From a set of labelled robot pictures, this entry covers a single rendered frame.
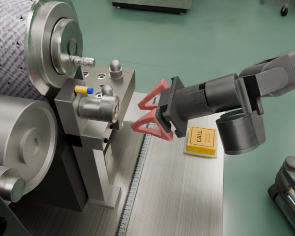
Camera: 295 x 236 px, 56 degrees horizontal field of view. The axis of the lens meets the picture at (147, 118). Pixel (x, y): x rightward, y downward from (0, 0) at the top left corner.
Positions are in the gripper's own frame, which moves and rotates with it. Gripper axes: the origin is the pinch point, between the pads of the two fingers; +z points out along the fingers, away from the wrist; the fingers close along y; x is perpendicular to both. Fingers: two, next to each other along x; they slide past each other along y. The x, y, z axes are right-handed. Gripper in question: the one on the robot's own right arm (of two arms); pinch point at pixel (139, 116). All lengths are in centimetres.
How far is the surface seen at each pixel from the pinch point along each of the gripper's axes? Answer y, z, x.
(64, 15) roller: -4.1, -3.2, 23.2
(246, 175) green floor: 64, 11, -117
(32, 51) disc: -11.9, -2.2, 23.0
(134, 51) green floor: 181, 97, -68
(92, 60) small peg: -6.3, -4.1, 16.8
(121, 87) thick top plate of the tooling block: 12.2, 8.2, 0.3
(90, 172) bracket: -11.4, 8.3, -0.8
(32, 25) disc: -10.3, -3.4, 25.1
